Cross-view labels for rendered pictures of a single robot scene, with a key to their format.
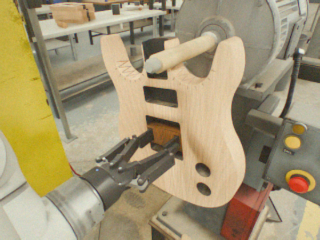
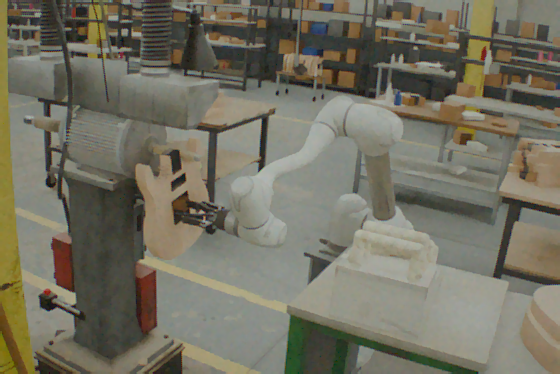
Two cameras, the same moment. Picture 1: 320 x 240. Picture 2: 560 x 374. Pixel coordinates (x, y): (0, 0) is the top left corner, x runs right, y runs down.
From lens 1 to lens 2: 2.04 m
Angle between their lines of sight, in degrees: 90
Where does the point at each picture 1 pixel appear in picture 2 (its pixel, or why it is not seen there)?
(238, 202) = (145, 277)
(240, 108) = (127, 196)
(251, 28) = (161, 134)
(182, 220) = (122, 361)
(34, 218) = not seen: hidden behind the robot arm
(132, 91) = (164, 191)
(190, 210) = (115, 346)
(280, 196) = (68, 322)
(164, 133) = (182, 203)
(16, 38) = not seen: outside the picture
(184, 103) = (188, 176)
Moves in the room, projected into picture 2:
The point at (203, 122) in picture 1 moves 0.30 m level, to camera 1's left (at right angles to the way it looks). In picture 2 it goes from (195, 179) to (201, 209)
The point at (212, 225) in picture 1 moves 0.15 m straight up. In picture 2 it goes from (134, 335) to (133, 307)
